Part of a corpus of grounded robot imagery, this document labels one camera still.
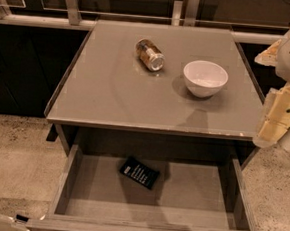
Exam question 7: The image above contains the white ceramic bowl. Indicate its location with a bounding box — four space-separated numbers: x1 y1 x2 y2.
183 60 228 98

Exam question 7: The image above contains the white plastic bin corner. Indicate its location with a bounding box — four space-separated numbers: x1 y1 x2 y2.
0 211 33 231

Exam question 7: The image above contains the open grey top drawer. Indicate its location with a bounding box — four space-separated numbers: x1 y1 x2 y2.
27 146 257 231

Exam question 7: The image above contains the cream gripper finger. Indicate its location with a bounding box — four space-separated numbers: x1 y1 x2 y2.
255 40 281 67
252 83 290 148

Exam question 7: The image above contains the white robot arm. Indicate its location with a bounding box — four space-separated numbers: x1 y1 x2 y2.
252 30 290 151

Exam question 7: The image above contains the grey cabinet with counter top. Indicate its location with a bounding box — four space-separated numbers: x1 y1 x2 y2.
41 15 272 171

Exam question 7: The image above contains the glass jar with metal lid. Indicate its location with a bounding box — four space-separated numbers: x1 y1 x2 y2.
135 39 165 72

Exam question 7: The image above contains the dark blue rxbar wrapper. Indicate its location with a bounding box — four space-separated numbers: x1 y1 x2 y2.
120 156 160 189

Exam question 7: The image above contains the metal railing frame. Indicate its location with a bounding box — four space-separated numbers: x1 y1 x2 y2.
0 0 288 44

